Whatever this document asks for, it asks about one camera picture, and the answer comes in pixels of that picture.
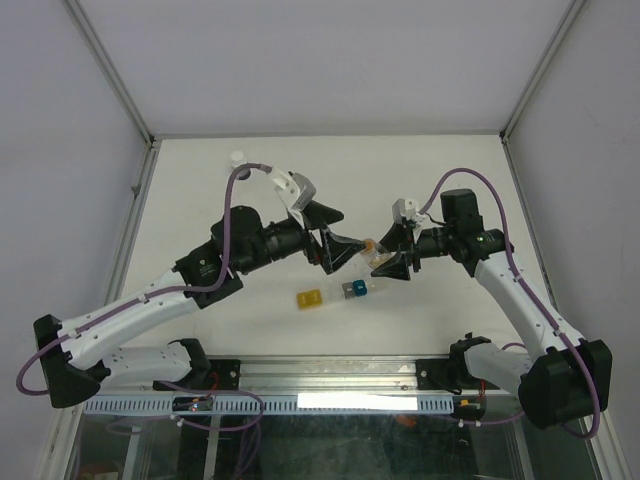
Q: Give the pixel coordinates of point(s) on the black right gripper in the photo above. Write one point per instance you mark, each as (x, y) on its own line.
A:
(398, 238)

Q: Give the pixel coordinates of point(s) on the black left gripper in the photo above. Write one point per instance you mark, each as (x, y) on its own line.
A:
(336, 249)

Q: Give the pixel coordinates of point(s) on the clear bottle gold cap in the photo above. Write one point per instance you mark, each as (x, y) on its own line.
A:
(376, 258)

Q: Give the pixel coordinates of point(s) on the weekly pill organizer strip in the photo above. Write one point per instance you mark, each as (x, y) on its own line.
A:
(337, 292)

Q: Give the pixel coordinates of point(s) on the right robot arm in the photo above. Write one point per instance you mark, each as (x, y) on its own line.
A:
(558, 375)

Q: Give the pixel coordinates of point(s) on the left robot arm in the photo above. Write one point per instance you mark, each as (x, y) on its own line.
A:
(81, 356)

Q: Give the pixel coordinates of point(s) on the white pill bottle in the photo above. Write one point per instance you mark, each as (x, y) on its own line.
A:
(238, 159)

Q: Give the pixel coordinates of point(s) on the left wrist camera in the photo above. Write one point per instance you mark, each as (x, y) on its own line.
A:
(295, 191)

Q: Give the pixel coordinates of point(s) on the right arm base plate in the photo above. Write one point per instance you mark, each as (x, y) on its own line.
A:
(441, 373)

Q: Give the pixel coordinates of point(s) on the aluminium mounting rail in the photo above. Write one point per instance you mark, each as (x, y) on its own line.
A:
(268, 374)

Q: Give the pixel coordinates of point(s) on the white slotted cable duct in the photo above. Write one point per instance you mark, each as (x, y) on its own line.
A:
(304, 403)

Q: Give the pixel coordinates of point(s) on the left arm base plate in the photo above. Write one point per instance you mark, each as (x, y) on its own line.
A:
(220, 374)

